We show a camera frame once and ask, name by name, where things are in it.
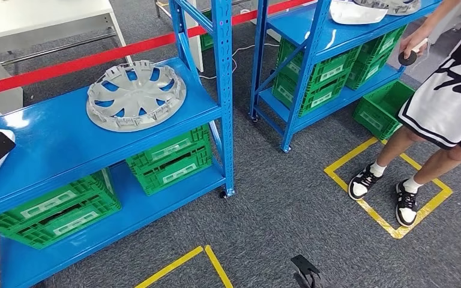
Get person's right hand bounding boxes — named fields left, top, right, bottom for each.
left=399, top=24, right=430, bottom=55

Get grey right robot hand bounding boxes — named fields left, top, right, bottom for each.
left=290, top=254, right=323, bottom=288

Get black handheld controller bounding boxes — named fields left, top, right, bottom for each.
left=397, top=37, right=430, bottom=67

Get blue metal shelf rack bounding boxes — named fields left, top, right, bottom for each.
left=249, top=0, right=444, bottom=154
left=0, top=0, right=236, bottom=288

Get green plastic crate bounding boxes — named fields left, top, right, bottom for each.
left=126, top=124, right=212, bottom=170
left=133, top=143, right=214, bottom=196
left=0, top=169, right=116, bottom=235
left=276, top=37, right=362, bottom=86
left=355, top=25, right=408, bottom=67
left=352, top=80, right=416, bottom=141
left=346, top=47, right=399, bottom=91
left=199, top=10, right=215, bottom=52
left=0, top=194, right=122, bottom=250
left=272, top=71, right=351, bottom=118

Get grey plastic hubcap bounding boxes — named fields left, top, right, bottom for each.
left=354, top=0, right=422, bottom=16
left=86, top=60, right=187, bottom=133

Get person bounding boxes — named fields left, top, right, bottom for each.
left=348, top=0, right=461, bottom=228

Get red barrier belt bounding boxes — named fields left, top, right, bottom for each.
left=0, top=0, right=315, bottom=99

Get white table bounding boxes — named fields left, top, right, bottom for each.
left=0, top=0, right=134, bottom=116

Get white table side panel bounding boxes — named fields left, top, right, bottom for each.
left=184, top=0, right=204, bottom=73

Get white cable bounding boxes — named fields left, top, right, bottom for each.
left=197, top=42, right=282, bottom=80

